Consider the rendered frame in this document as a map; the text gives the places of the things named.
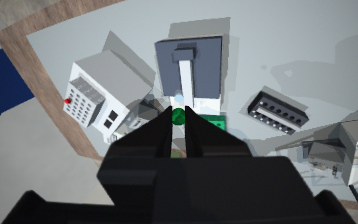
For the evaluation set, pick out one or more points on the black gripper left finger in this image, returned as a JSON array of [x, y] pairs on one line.
[[147, 139]]

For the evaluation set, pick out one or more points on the white dry block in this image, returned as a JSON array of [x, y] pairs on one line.
[[123, 130]]

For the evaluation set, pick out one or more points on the dark grey block with round holes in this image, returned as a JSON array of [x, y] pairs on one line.
[[266, 105]]

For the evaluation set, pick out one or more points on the green tube rack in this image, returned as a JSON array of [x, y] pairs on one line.
[[217, 120]]

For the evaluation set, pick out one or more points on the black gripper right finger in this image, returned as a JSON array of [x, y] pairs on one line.
[[210, 140]]

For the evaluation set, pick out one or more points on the grey bench mat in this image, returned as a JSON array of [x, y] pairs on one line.
[[302, 52]]

